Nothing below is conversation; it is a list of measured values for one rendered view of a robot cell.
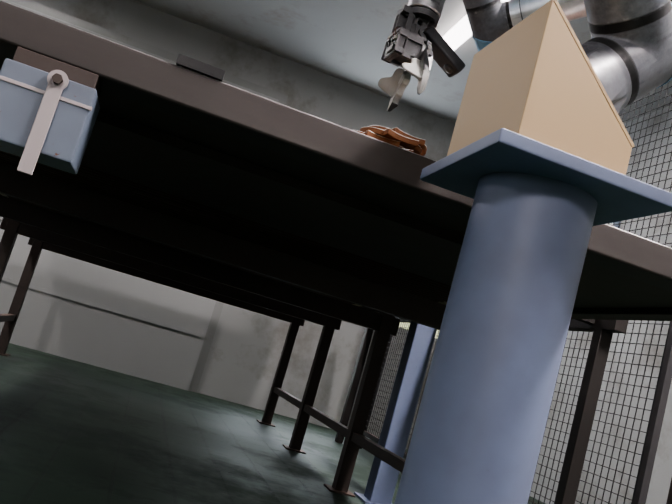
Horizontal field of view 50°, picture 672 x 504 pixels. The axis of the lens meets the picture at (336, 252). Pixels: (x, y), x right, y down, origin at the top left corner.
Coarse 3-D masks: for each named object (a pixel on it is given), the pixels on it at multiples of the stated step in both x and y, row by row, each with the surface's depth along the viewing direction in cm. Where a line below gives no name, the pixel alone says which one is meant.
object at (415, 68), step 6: (414, 60) 149; (420, 60) 149; (402, 66) 146; (408, 66) 146; (414, 66) 147; (420, 66) 149; (408, 72) 146; (414, 72) 146; (420, 72) 147; (426, 72) 147; (420, 78) 146; (426, 78) 146; (420, 84) 146; (426, 84) 147; (420, 90) 145
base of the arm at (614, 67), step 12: (588, 48) 105; (600, 48) 104; (612, 48) 104; (600, 60) 102; (612, 60) 103; (624, 60) 104; (600, 72) 101; (612, 72) 102; (624, 72) 104; (636, 72) 105; (612, 84) 102; (624, 84) 104; (636, 84) 105; (612, 96) 102; (624, 96) 105
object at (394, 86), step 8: (400, 72) 157; (384, 80) 157; (392, 80) 157; (400, 80) 158; (408, 80) 157; (384, 88) 158; (392, 88) 158; (400, 88) 158; (392, 96) 159; (400, 96) 158; (392, 104) 159
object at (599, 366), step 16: (400, 320) 482; (576, 320) 288; (592, 320) 276; (608, 320) 269; (624, 320) 265; (368, 336) 544; (592, 336) 275; (608, 336) 272; (592, 352) 272; (592, 368) 269; (352, 384) 538; (592, 384) 268; (352, 400) 537; (592, 400) 268; (576, 416) 269; (592, 416) 267; (576, 432) 266; (576, 448) 265; (576, 464) 264; (560, 480) 266; (576, 480) 264; (560, 496) 263
